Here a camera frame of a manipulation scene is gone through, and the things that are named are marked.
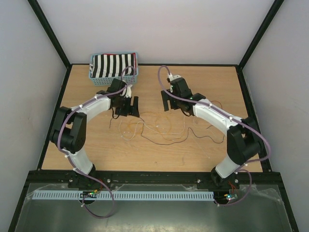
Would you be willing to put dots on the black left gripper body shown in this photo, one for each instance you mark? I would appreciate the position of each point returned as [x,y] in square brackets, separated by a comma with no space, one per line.
[124,102]

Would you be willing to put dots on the black white striped cloth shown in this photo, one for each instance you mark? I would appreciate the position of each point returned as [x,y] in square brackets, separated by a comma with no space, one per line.
[105,65]

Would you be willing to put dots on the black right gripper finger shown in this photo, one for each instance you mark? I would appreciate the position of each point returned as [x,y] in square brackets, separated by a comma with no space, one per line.
[166,104]
[165,94]

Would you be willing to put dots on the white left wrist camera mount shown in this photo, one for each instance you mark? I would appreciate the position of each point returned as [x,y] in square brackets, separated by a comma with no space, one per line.
[127,92]

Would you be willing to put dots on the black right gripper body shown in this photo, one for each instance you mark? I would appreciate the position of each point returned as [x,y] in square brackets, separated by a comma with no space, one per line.
[175,102]

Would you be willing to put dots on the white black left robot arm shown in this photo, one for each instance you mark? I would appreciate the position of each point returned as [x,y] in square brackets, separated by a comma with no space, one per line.
[68,132]

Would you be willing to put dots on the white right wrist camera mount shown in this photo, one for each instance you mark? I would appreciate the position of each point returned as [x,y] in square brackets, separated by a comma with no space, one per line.
[171,78]

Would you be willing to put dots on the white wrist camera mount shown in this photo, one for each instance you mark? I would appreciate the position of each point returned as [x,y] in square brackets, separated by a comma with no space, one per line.
[127,92]
[171,78]

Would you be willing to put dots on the light blue slotted cable duct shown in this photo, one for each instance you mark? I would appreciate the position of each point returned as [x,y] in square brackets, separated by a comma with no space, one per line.
[123,195]

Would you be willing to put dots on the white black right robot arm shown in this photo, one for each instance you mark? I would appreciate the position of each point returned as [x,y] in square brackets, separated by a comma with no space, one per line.
[242,141]

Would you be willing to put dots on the light blue plastic basket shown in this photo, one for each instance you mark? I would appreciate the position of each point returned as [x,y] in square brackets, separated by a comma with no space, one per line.
[108,81]

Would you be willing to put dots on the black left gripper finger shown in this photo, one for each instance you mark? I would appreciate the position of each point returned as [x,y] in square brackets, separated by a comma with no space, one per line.
[122,111]
[135,107]

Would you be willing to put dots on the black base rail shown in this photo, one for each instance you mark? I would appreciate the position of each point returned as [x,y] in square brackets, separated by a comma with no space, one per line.
[73,180]

